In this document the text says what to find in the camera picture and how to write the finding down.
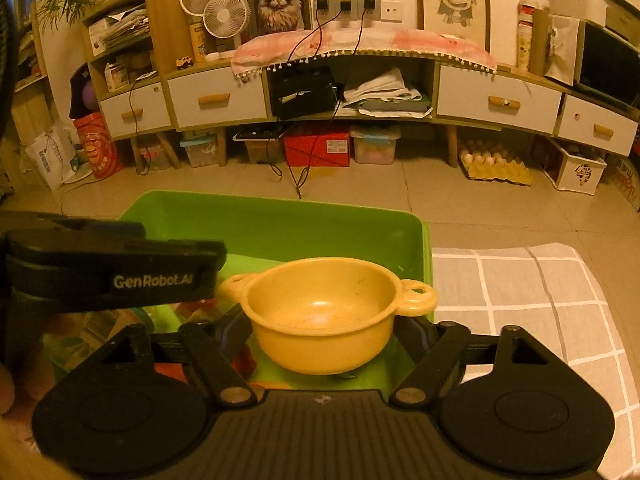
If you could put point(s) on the folded clothes pile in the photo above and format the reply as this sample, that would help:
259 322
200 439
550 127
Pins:
385 95

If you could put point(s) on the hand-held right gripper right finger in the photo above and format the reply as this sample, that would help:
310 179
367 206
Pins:
410 337

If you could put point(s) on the green plastic bin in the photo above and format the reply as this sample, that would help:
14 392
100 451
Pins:
300 230

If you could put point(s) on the framed cartoon drawing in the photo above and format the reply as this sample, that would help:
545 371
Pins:
452 2

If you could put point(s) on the white cabinet drawer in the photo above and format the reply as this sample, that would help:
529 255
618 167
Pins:
215 97
137 110
500 100
595 125

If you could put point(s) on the tall printed bottle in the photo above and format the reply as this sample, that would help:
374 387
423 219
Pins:
527 35

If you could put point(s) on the black bag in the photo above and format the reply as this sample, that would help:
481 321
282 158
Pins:
302 92

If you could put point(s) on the black microwave oven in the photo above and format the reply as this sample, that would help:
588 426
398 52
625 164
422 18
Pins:
607 65

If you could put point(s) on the red shoe box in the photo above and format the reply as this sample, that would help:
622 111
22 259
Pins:
317 147

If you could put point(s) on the stack of papers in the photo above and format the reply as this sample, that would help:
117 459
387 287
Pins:
122 25

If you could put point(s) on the person's yellow clothing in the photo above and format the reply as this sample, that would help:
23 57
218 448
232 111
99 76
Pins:
15 460

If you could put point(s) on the grey checked blanket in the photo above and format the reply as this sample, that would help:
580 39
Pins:
540 320

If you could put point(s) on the white printed tote bag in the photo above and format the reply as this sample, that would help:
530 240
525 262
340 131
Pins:
562 50

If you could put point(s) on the clear plastic storage box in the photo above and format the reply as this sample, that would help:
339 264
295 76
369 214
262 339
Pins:
375 145

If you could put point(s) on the black keyboard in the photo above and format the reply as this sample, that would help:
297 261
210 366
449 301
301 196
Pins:
260 134

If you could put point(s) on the egg tray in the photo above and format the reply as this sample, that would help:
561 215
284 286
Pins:
495 165

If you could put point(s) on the red printed drum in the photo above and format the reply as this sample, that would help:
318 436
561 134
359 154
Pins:
100 147

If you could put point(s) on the yellow toy car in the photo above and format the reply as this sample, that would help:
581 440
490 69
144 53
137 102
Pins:
184 63

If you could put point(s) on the framed cat portrait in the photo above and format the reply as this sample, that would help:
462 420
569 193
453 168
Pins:
277 2

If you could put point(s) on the white carved crate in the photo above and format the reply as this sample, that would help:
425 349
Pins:
577 170

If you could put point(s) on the white plastic bag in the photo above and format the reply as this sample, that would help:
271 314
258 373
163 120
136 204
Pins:
50 157

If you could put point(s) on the blue lid storage box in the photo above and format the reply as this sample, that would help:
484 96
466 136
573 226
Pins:
200 152

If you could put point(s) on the yellow can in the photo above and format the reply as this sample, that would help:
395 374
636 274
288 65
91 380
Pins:
198 42

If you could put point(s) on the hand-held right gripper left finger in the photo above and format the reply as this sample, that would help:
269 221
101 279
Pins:
235 330

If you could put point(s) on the yellow toy pot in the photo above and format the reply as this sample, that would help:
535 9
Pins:
325 320

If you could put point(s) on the small red toy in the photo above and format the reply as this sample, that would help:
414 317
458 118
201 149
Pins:
245 360

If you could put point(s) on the pink table runner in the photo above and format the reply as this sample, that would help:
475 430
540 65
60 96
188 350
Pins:
425 42

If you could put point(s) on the small brown cardboard box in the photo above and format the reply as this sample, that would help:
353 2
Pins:
265 151

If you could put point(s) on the long wooden cabinet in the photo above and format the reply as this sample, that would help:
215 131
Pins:
390 60

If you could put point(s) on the white appliance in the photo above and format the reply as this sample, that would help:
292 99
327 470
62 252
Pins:
577 2

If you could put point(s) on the wall power outlets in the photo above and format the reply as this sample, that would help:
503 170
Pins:
345 7

